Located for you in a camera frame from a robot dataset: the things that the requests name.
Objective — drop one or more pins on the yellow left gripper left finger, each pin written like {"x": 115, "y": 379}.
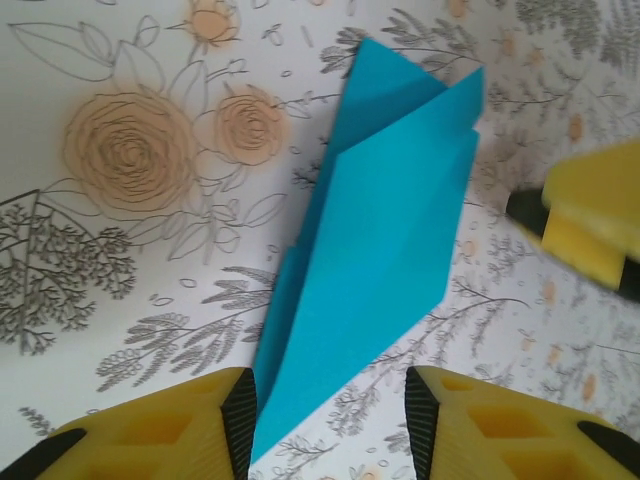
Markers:
{"x": 150, "y": 440}

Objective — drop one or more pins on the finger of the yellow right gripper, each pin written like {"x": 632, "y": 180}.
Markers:
{"x": 595, "y": 200}

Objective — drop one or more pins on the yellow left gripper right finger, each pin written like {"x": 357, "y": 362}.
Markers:
{"x": 500, "y": 440}

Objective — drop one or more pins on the floral patterned table cover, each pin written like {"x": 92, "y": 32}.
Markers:
{"x": 150, "y": 150}

